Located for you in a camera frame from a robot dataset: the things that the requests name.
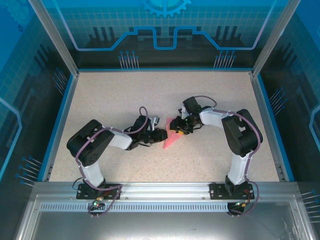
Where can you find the blue printed side panel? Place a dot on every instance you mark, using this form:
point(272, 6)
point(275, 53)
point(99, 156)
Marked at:
point(25, 87)
point(295, 87)

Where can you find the pink paper sheet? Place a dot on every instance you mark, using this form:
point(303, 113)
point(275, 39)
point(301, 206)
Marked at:
point(171, 141)

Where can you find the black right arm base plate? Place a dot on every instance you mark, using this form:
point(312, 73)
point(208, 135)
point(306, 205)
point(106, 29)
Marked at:
point(217, 192)

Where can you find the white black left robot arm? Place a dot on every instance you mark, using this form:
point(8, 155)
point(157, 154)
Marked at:
point(120, 140)

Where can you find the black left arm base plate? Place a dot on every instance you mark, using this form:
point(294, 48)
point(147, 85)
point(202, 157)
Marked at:
point(85, 192)

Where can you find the aluminium frame post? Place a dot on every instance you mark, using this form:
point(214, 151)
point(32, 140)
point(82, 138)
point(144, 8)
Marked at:
point(272, 37)
point(59, 42)

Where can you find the blue table edge trim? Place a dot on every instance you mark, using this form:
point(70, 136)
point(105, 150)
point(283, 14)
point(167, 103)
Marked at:
point(55, 131)
point(275, 125)

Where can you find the blue printed gear panel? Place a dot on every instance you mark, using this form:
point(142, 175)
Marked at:
point(160, 25)

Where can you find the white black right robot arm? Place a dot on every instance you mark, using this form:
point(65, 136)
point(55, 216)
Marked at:
point(212, 118)

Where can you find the aluminium mounting rail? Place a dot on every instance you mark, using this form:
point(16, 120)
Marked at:
point(165, 190)

